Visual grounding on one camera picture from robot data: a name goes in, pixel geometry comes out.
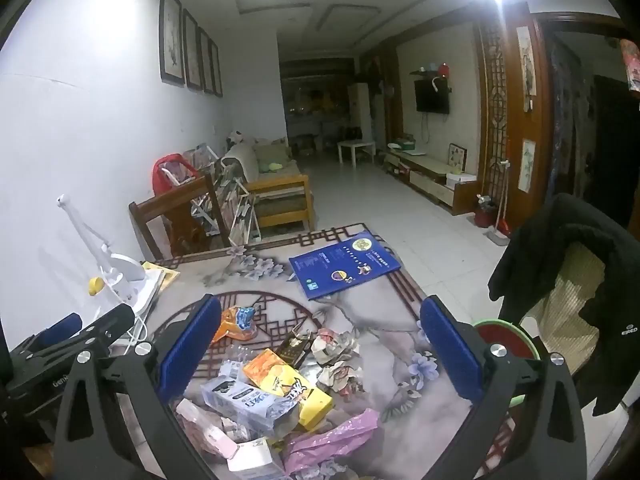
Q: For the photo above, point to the wooden sofa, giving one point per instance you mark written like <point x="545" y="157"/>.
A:
<point x="277" y="185"/>

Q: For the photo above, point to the dark wooden chair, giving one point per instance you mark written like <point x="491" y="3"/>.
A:
<point x="170" y="215"/>

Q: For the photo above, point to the wooden television cabinet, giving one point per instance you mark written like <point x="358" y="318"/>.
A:
<point x="430" y="175"/>

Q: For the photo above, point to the white folding rack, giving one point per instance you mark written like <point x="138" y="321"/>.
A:
<point x="235" y="195"/>

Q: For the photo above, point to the plush toy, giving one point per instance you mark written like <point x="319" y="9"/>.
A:
<point x="236" y="137"/>

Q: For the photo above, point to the white side table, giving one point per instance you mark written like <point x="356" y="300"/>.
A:
<point x="356" y="146"/>

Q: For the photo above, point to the small yellow toy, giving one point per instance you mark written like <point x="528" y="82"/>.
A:
<point x="96" y="286"/>

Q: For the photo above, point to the white desk lamp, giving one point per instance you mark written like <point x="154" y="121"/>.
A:
<point x="120" y="270"/>

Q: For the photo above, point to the blue printed booklet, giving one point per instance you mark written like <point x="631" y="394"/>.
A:
<point x="345" y="265"/>

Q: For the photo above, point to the black jacket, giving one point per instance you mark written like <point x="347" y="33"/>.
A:
<point x="575" y="240"/>

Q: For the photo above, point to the orange snack wrapper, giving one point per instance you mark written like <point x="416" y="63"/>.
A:
<point x="234" y="324"/>

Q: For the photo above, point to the newspaper ball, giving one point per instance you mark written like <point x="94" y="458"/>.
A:
<point x="342" y="379"/>
<point x="332" y="344"/>

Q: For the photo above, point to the stack of yellow books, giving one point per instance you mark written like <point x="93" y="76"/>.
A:
<point x="162" y="275"/>

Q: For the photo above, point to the green pillow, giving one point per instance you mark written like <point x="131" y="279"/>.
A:
<point x="274" y="165"/>

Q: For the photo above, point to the pink plastic bag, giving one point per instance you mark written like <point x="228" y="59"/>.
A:
<point x="335" y="435"/>

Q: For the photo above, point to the beige cushioned chair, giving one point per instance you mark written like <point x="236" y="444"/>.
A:
<point x="570" y="295"/>

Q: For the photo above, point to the small framed picture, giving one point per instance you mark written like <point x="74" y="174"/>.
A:
<point x="456" y="157"/>

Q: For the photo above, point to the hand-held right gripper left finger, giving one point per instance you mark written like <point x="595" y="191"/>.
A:
<point x="190" y="352"/>

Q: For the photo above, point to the pink packet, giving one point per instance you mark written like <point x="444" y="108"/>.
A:
<point x="205" y="426"/>

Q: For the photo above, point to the yellow cardboard box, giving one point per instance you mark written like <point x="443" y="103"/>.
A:
<point x="280" y="380"/>

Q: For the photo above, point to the red hanging decoration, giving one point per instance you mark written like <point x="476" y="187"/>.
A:
<point x="631" y="65"/>

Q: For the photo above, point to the small white green box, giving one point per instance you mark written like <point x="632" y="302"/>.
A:
<point x="252" y="460"/>

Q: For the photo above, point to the blue white carton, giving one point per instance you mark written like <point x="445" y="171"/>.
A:
<point x="245" y="401"/>

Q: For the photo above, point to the framed wall picture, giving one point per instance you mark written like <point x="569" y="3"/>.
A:
<point x="206" y="62"/>
<point x="216" y="70"/>
<point x="191" y="50"/>
<point x="170" y="35"/>

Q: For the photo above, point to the wall scroll painting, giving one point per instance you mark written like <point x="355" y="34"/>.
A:
<point x="527" y="165"/>
<point x="526" y="67"/>

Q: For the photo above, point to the broom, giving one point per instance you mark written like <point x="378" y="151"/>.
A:
<point x="504" y="210"/>

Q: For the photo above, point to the black gold snack packet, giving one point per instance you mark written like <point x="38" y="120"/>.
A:
<point x="295" y="349"/>

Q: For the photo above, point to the red basket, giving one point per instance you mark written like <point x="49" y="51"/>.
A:
<point x="167" y="170"/>

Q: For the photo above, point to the wall television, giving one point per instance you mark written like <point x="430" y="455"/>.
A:
<point x="432" y="96"/>

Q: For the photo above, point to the clear plastic packaging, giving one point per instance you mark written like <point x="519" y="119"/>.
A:
<point x="235" y="360"/>

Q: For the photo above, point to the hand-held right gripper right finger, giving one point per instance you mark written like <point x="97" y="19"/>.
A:
<point x="450" y="355"/>

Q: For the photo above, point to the red bucket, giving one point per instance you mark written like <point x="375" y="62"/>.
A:
<point x="482" y="216"/>

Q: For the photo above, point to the wall shelf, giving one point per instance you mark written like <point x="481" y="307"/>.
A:
<point x="430" y="72"/>

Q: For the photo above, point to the wooden lattice partition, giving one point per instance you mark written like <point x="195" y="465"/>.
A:
<point x="495" y="110"/>

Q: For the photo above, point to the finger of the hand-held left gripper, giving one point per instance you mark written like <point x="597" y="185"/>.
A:
<point x="112" y="320"/>
<point x="62" y="328"/>

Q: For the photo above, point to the red bin with green rim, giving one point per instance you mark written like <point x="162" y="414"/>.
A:
<point x="500" y="332"/>

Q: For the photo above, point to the white standing air conditioner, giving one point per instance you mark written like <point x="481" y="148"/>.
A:
<point x="361" y="110"/>

